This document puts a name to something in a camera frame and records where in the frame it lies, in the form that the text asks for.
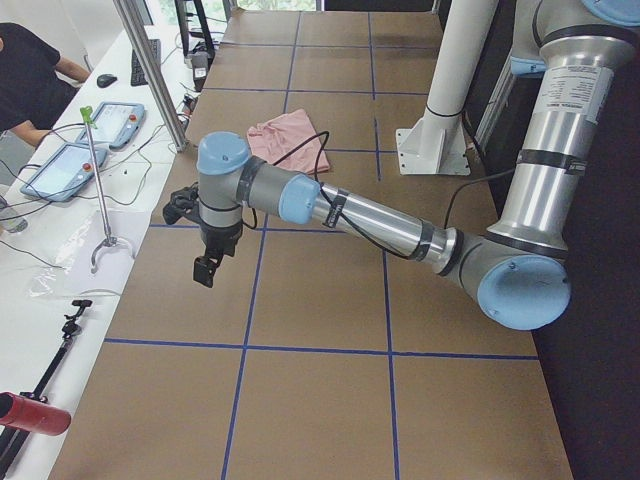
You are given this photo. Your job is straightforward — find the clear plastic bag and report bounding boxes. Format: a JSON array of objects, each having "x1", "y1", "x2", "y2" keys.
[{"x1": 27, "y1": 209, "x2": 151, "y2": 298}]

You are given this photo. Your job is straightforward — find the metal grabber stick green handle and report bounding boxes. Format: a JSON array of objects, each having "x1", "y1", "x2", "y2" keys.
[{"x1": 80, "y1": 106, "x2": 136, "y2": 274}]

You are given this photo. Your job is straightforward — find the aluminium frame post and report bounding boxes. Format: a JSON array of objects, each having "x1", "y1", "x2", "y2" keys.
[{"x1": 113, "y1": 0, "x2": 187, "y2": 152}]

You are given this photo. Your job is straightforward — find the blue teach pendant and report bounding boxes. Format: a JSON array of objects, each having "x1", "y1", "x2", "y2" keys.
[
  {"x1": 76, "y1": 102, "x2": 146, "y2": 150},
  {"x1": 20, "y1": 143, "x2": 94, "y2": 202}
]

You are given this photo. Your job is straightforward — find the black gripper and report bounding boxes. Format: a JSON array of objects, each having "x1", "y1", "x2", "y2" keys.
[{"x1": 162, "y1": 185, "x2": 243, "y2": 288}]

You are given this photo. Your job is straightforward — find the white camera mast base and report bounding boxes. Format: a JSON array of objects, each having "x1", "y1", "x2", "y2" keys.
[{"x1": 396, "y1": 0, "x2": 498, "y2": 176}]

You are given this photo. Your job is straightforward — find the black tripod stick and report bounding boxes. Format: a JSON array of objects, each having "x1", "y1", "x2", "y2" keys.
[{"x1": 1, "y1": 299, "x2": 93, "y2": 479}]

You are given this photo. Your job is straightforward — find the pink Snoopy t-shirt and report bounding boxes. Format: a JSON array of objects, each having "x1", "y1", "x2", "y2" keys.
[{"x1": 246, "y1": 109, "x2": 331, "y2": 174}]

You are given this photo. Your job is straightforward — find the black keyboard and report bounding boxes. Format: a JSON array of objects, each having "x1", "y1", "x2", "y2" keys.
[{"x1": 129, "y1": 38, "x2": 163, "y2": 87}]

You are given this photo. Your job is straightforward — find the person in black shirt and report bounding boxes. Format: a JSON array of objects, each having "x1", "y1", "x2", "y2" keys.
[{"x1": 1, "y1": 22, "x2": 90, "y2": 147}]

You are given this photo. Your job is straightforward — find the blue teach pendant far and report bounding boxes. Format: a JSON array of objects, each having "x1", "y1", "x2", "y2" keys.
[{"x1": 76, "y1": 102, "x2": 146, "y2": 150}]

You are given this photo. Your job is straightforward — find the black computer mouse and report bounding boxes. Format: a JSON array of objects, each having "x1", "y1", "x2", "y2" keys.
[{"x1": 96, "y1": 74, "x2": 118, "y2": 89}]

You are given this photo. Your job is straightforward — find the red cylinder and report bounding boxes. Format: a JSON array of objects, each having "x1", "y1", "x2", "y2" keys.
[{"x1": 1, "y1": 392, "x2": 72, "y2": 436}]

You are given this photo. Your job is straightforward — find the blue teach pendant near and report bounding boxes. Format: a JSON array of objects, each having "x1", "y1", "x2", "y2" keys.
[{"x1": 20, "y1": 143, "x2": 94, "y2": 202}]

